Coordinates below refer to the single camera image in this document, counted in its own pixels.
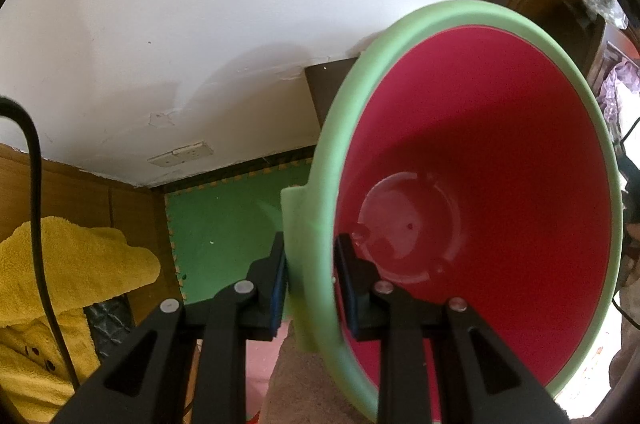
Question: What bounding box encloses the green red plastic trash bin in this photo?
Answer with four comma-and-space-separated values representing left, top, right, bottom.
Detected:
281, 0, 623, 418

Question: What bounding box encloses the black quilted bag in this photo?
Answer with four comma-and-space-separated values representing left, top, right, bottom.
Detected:
84, 295, 134, 362

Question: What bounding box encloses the pink foam floor mat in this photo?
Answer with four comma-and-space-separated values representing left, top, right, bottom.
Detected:
182, 320, 290, 423

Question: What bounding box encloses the yellow fleece garment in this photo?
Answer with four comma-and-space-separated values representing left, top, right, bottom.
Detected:
1, 216, 160, 422

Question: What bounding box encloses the green foam floor mat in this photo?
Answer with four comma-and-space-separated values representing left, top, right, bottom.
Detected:
165, 158, 312, 304

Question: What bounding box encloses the brown wooden wardrobe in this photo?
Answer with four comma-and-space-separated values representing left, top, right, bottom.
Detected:
0, 145, 182, 323

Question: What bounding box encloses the purple lace bedding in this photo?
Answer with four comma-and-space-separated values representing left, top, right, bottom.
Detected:
598, 60, 639, 141

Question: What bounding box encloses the white wall socket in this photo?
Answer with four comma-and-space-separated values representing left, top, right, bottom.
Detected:
148, 141, 214, 167

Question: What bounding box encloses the black cable left camera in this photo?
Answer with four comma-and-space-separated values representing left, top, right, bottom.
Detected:
0, 96, 82, 391

